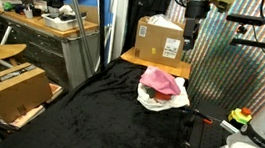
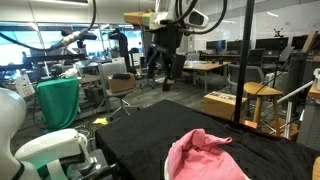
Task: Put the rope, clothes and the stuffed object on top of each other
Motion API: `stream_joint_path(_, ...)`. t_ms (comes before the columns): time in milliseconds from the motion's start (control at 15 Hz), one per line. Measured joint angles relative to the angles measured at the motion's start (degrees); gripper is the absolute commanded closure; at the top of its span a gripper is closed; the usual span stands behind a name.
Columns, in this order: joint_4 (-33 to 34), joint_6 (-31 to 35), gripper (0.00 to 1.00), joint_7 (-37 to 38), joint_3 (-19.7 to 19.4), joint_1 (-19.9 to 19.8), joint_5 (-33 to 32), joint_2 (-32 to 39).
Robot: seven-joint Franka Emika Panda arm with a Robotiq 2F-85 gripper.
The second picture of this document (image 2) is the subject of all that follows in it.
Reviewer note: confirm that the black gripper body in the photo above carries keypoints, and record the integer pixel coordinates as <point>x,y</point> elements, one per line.
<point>168,40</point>

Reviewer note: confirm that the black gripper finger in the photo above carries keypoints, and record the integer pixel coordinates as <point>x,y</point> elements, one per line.
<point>150,63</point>
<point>171,75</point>

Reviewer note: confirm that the pink cloth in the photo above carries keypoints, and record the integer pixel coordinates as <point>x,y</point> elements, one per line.
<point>203,156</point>

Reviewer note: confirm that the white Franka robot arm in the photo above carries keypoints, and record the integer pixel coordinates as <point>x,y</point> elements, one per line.
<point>33,150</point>

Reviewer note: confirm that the person in black clothes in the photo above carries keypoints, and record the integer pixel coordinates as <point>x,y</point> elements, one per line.
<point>121,43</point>

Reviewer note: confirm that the grey workbench with wooden top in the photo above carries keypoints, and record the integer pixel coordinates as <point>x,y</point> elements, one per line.
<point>310,116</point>

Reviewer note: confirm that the wooden office desk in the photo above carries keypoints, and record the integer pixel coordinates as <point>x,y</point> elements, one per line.
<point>205,65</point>

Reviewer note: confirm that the small brown cardboard box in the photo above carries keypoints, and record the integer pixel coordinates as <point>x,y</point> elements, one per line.
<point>121,83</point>

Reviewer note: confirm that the grey swivel chair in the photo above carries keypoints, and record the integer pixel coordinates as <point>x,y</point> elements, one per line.
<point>113,68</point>

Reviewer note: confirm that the black computer monitor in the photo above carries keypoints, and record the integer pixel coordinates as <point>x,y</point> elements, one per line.
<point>235,45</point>
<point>271,43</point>
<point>215,44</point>
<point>300,41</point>

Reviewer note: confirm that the cardboard box with black tape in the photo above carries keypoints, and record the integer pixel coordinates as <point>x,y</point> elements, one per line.
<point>220,105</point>

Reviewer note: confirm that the black vertical pole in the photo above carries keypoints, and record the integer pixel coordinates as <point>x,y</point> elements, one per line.
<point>243,50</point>

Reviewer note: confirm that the small yellow rag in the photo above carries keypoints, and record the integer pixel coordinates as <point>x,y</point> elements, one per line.
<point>100,121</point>

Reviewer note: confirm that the grey office chair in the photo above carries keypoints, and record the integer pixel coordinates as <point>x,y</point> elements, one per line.
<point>251,73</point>

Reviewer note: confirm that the wooden stool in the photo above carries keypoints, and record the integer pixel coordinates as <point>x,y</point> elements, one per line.
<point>261,89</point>

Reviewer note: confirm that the green cloth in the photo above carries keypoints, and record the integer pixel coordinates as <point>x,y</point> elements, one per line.
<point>58,103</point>

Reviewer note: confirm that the wooden board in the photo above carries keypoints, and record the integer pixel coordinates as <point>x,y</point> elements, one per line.
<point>316,170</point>

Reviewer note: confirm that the white rail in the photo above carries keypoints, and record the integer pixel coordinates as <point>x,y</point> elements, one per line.
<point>295,91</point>

